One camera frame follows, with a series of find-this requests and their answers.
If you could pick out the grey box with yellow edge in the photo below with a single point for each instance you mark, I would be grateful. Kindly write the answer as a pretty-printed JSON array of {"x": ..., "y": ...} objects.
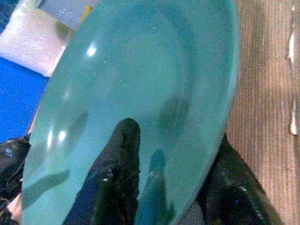
[{"x": 65, "y": 14}]

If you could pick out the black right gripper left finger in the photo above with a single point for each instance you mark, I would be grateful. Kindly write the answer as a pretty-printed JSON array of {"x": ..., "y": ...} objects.
[{"x": 117, "y": 175}]

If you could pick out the white peeling strip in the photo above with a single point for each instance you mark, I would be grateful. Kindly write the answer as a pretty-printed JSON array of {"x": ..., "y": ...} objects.
[{"x": 290, "y": 49}]

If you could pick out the white pillow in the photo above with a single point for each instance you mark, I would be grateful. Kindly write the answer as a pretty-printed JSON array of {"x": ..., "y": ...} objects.
[{"x": 28, "y": 42}]

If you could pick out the blue mat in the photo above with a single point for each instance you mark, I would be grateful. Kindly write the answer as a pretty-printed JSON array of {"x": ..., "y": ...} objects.
[{"x": 16, "y": 93}]

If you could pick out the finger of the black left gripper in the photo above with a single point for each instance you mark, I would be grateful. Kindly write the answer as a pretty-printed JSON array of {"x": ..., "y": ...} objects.
[{"x": 11, "y": 159}]

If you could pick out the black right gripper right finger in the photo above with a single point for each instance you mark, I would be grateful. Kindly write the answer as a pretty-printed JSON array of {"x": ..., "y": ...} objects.
[{"x": 234, "y": 192}]

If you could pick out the teal plate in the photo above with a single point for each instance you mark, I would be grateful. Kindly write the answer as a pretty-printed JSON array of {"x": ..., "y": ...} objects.
[{"x": 140, "y": 70}]

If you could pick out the brown ribbed mat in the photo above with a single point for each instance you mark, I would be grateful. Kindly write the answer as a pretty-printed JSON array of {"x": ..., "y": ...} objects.
[{"x": 262, "y": 93}]

